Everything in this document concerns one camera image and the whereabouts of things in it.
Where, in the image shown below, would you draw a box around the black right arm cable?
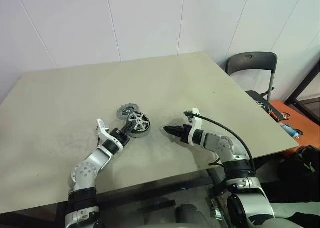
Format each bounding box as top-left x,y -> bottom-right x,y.
191,114 -> 257,175

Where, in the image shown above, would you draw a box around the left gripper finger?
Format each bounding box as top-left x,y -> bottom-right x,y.
119,118 -> 139,137

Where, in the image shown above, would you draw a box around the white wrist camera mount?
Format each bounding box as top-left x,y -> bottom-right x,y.
95,118 -> 125,150
183,107 -> 203,145

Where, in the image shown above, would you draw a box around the grey round motor lid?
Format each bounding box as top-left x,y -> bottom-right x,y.
116,104 -> 136,120

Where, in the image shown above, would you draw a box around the dark grey rounded shape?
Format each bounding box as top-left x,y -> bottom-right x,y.
174,203 -> 214,228

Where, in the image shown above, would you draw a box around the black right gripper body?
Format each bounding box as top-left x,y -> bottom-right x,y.
178,124 -> 194,144

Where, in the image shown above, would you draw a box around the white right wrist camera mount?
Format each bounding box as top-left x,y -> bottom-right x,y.
183,107 -> 203,145

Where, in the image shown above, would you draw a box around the black metal rack frame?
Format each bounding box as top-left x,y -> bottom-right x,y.
284,69 -> 320,126

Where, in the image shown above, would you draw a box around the black flat bar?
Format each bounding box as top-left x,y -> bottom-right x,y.
136,199 -> 176,212

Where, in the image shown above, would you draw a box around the orange handled pliers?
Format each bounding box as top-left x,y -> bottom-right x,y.
268,105 -> 280,120

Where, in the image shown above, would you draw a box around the dark grey folding chair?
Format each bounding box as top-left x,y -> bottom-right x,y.
224,51 -> 279,113

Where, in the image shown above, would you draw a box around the black waste bin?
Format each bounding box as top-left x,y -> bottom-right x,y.
276,144 -> 320,204

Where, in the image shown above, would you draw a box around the rusty metal bracket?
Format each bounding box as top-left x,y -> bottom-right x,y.
209,197 -> 230,228

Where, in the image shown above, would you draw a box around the motor housing with copper coils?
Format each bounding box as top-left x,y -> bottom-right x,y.
127,112 -> 153,139

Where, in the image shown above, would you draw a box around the blue and white bottle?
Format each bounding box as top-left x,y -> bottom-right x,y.
278,122 -> 301,139

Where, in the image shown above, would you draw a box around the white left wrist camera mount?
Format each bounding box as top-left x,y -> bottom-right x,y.
95,118 -> 125,150

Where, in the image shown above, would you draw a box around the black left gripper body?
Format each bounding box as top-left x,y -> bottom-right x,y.
109,128 -> 131,147

